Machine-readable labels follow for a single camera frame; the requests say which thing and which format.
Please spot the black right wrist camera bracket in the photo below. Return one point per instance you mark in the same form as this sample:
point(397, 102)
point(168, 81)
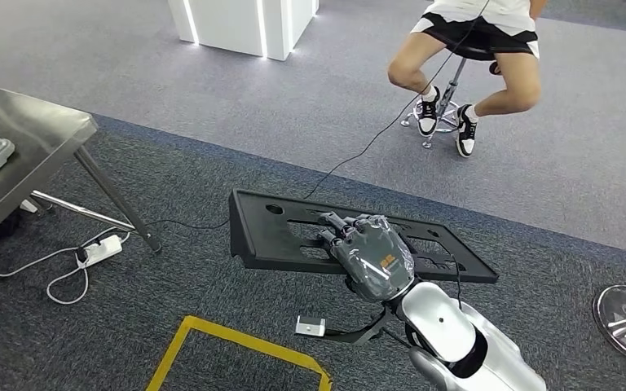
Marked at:
point(361, 334)

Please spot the white lit display pillar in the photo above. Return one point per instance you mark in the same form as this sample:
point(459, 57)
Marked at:
point(226, 27)

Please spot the yellow floor tape square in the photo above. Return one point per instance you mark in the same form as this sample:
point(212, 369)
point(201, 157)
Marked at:
point(248, 340)

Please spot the chrome stool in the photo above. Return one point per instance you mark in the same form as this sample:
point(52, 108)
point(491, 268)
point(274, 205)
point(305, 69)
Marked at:
point(450, 92)

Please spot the stainless steel workbench table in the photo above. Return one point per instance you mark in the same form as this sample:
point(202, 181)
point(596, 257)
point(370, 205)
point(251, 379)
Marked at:
point(32, 140)

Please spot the black plastic plate frame part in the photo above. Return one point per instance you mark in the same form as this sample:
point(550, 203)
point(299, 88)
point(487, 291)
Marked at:
point(259, 237)

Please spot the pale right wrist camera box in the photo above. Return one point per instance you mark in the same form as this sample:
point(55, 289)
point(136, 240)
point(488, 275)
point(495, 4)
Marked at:
point(310, 326)

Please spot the person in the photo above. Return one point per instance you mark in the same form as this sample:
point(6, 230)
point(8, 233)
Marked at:
point(507, 75)

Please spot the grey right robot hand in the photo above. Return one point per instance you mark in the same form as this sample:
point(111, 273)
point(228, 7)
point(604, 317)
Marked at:
point(372, 264)

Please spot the white power strip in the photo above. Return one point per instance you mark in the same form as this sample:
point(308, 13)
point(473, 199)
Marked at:
point(102, 249)

